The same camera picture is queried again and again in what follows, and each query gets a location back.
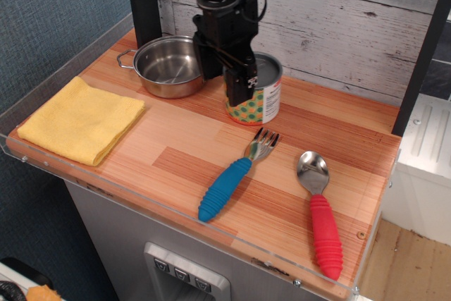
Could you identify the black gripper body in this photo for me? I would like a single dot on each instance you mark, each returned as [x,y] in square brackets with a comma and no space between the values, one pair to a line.
[224,33]

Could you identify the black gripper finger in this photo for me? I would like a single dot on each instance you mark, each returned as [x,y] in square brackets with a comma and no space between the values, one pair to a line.
[240,82]

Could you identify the patterned tin can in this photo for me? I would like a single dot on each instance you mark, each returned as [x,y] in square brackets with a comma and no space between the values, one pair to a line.
[265,103]

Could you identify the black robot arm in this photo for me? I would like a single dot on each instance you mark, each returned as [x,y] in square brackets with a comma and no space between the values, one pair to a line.
[222,44]

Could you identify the stainless steel pot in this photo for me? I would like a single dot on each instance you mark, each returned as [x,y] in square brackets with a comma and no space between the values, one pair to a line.
[167,67]

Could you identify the yellow folded cloth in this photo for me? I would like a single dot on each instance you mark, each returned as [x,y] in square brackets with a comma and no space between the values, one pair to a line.
[81,123]

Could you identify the clear acrylic edge guard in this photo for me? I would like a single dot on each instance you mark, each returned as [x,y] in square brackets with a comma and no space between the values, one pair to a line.
[176,149]

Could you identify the grey toy fridge cabinet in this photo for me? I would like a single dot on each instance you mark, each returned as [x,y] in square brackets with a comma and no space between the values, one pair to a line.
[151,252]

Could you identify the white toy appliance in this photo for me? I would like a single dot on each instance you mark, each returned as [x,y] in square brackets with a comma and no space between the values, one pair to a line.
[418,194]

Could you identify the black yellow object corner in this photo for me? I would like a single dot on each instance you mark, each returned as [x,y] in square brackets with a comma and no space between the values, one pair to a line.
[20,281]

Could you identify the blue handled fork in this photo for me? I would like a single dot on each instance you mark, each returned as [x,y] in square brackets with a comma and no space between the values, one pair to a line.
[220,192]

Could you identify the black left post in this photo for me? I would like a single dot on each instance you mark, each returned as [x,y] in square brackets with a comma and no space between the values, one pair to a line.
[146,19]

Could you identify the black post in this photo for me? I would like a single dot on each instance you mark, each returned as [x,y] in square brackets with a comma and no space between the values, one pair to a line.
[425,56]
[146,19]

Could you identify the red handled spoon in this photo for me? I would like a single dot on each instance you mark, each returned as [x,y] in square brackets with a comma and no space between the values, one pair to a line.
[313,175]

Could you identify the black right post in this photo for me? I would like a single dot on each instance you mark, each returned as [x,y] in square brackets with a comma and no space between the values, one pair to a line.
[425,56]

